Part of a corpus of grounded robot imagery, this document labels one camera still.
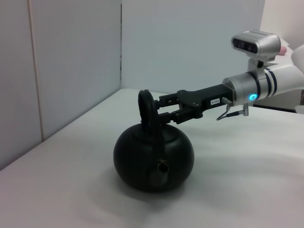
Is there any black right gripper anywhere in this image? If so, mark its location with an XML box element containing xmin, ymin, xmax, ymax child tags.
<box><xmin>155</xmin><ymin>84</ymin><xmax>236</xmax><ymax>125</ymax></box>

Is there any black round teapot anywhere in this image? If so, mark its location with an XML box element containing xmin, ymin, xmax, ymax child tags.
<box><xmin>113</xmin><ymin>89</ymin><xmax>195</xmax><ymax>193</ymax></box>

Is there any right gripper cable with plug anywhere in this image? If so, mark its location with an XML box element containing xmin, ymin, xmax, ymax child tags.
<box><xmin>216</xmin><ymin>96</ymin><xmax>250</xmax><ymax>121</ymax></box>

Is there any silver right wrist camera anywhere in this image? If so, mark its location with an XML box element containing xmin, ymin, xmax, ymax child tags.
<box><xmin>232</xmin><ymin>29</ymin><xmax>282</xmax><ymax>68</ymax></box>

